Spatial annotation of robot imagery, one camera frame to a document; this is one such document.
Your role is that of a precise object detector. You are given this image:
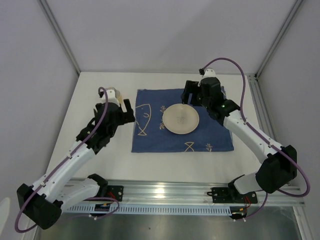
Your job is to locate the cream round plate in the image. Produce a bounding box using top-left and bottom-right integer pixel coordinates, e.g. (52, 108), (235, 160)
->
(162, 103), (200, 135)

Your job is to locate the blue fish-pattern cloth placemat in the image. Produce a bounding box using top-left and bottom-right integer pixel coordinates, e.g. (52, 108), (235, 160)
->
(131, 88), (234, 153)

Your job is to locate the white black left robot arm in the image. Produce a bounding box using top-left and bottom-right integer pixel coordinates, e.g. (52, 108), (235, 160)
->
(17, 99), (135, 230)

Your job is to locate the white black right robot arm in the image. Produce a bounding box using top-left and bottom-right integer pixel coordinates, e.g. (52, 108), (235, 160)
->
(181, 77), (297, 202)

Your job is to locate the yellow plastic cup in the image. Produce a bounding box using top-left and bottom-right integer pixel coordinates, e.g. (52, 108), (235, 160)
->
(110, 87), (123, 104)

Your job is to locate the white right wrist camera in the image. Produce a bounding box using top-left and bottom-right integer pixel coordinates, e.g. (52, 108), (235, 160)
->
(198, 68), (216, 79)

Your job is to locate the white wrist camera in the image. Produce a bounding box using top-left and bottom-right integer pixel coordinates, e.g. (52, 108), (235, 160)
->
(198, 68), (216, 79)
(98, 87), (120, 106)

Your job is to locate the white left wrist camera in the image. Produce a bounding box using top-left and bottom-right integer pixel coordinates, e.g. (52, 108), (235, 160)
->
(98, 87), (120, 106)

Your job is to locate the aluminium right side rail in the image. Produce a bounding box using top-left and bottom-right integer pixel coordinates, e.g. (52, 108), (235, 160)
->
(247, 73), (278, 142)

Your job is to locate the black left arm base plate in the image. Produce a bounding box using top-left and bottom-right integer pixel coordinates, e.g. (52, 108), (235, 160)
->
(99, 185), (124, 202)

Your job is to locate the aluminium front mounting rail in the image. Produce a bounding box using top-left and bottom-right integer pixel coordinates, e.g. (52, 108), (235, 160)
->
(108, 180), (305, 207)

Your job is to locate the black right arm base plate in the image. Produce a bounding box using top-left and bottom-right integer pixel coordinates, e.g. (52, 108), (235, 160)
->
(206, 187), (258, 204)

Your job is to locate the white slotted cable duct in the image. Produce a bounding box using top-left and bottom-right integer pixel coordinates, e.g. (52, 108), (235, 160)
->
(65, 203), (232, 216)

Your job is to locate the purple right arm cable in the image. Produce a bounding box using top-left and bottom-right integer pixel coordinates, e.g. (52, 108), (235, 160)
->
(198, 57), (311, 218)

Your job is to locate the aluminium right corner post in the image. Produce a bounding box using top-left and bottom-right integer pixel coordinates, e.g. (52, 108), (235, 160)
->
(254, 0), (305, 80)

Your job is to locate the aluminium corner post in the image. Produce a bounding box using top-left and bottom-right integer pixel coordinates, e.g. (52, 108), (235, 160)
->
(37, 0), (81, 76)
(254, 0), (305, 80)

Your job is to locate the aluminium left corner post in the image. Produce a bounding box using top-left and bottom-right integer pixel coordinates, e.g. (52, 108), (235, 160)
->
(37, 0), (81, 76)

